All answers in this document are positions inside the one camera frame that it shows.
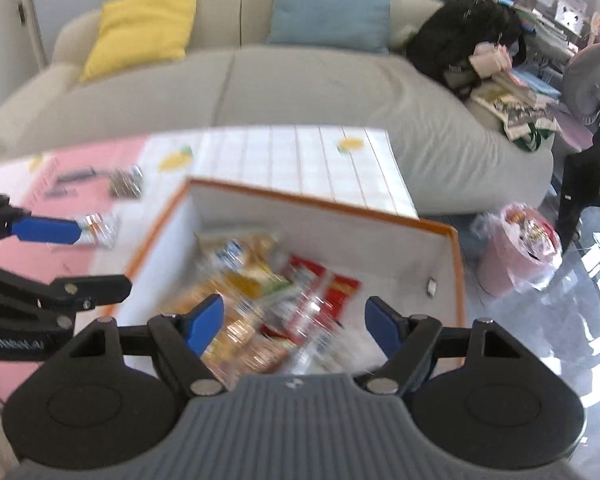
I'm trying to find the beige sofa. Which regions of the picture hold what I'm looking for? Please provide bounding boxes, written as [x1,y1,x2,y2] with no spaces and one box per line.
[0,0,556,216]

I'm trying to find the pink white soft pouch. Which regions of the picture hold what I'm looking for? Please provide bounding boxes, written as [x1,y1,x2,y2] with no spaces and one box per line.
[469,41,514,79]

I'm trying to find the nut packet green label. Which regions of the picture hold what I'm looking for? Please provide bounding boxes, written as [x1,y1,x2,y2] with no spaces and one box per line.
[109,164,145,199]

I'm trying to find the clear cracker packet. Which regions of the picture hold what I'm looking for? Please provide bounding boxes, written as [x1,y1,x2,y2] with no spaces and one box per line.
[200,280,301,378]

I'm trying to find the black backpack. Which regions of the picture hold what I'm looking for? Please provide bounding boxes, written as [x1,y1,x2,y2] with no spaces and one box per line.
[405,0,528,99]

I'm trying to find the orange storage box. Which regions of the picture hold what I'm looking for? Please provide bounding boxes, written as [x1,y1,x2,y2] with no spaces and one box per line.
[112,177,468,377]

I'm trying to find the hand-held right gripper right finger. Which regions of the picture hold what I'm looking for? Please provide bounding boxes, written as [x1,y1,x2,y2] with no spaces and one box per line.
[355,296,531,397]

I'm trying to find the grey office chair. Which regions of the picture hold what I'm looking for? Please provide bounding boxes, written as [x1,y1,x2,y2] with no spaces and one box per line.
[562,42,600,128]

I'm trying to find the black garment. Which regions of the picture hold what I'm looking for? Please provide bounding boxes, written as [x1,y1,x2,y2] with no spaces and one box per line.
[557,110,600,252]

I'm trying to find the yellow chips packet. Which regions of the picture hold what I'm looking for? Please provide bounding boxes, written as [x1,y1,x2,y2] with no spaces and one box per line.
[215,265,301,306]

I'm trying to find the pink trash bin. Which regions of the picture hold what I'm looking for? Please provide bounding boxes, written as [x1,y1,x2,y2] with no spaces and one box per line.
[471,202,564,299]

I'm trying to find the pink checked tablecloth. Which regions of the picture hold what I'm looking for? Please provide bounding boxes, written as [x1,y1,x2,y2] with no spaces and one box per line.
[0,127,421,396]

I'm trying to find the light blue cushion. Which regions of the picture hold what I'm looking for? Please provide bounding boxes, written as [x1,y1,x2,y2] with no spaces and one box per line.
[266,0,392,56]

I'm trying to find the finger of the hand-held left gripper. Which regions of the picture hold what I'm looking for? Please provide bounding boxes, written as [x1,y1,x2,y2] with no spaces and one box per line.
[0,192,84,247]
[0,261,133,331]

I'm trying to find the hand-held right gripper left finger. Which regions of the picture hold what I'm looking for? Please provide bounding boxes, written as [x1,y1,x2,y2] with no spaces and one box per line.
[71,294,226,397]

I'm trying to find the clear packet blue label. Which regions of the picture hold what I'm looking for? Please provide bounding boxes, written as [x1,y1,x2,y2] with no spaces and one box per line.
[195,230,287,276]

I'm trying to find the yellow cushion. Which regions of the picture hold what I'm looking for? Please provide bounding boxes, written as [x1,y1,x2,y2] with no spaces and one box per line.
[78,0,201,84]

